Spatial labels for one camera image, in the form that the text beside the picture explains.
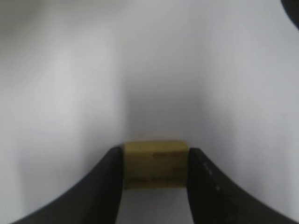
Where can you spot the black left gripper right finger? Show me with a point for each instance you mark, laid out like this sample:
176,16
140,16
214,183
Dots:
216,199

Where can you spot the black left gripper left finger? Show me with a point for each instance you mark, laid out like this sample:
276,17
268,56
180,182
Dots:
93,200

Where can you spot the yellow eraser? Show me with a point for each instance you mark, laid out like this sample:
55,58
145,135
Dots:
155,164

